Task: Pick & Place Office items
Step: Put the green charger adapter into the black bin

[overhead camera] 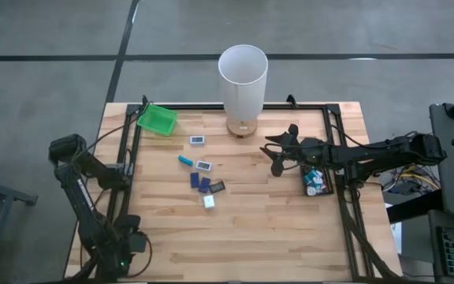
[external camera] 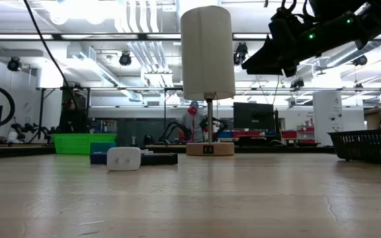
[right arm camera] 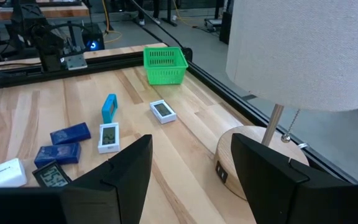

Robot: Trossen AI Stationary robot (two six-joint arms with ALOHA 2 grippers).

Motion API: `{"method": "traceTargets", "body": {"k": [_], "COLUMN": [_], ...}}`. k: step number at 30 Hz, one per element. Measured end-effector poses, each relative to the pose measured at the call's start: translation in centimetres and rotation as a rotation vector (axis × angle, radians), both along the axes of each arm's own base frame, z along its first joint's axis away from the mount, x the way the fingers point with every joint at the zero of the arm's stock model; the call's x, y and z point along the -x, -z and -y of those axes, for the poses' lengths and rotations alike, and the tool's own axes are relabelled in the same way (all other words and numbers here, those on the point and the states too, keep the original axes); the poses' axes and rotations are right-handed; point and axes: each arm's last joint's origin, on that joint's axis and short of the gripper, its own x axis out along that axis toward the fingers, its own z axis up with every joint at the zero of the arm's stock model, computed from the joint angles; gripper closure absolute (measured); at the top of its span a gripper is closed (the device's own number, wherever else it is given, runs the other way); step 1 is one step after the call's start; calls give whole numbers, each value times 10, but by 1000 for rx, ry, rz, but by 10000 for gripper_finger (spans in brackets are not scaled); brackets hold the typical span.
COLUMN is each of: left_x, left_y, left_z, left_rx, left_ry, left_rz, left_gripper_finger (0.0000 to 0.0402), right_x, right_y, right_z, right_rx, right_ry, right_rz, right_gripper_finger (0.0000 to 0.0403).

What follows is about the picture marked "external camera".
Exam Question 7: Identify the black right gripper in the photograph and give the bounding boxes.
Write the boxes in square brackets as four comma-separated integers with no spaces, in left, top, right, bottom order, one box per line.
[241,9,323,77]

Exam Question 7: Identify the white cube wall charger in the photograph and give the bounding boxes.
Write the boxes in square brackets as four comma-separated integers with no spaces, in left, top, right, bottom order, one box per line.
[106,146,142,172]

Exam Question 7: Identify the black ceiling spotlight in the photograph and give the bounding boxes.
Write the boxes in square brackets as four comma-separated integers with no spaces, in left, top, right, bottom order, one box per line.
[352,54,369,67]
[118,51,133,67]
[7,56,22,73]
[232,42,249,66]
[289,78,306,90]

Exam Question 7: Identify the black monitor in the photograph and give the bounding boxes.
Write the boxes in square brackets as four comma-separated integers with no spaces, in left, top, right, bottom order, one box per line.
[232,102,275,130]

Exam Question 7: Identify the white shade wooden base lamp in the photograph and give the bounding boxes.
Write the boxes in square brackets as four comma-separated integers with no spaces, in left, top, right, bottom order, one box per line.
[180,5,236,157]

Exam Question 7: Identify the white red shelf unit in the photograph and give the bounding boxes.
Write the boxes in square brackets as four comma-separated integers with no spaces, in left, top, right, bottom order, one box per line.
[296,124,316,143]

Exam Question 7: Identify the white pillar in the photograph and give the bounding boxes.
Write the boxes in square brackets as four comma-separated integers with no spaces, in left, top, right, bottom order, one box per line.
[312,91,345,147]

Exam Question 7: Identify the person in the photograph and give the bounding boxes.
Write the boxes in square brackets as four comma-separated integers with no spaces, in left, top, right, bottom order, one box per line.
[181,100,208,143]
[60,97,89,134]

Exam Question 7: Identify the black plastic basket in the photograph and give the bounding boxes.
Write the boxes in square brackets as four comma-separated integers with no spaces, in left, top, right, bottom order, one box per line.
[327,128,381,167]

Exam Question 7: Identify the black digital display unit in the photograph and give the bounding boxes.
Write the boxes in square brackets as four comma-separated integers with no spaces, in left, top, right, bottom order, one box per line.
[140,153,179,166]

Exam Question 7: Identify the teal marker case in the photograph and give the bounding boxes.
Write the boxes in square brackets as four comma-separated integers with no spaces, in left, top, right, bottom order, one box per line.
[89,141,117,154]

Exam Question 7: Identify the green plastic basket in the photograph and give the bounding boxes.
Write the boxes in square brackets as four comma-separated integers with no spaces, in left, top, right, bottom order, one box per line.
[52,133,118,155]

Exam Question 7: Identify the black overhead light beam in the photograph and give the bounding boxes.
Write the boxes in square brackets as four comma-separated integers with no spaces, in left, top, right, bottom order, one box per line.
[0,32,381,42]

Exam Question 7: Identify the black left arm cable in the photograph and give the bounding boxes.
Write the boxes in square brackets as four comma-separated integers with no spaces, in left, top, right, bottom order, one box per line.
[22,0,81,128]

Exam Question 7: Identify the black aluminium table frame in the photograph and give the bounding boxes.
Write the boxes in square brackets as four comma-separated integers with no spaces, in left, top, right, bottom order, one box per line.
[0,143,337,161]

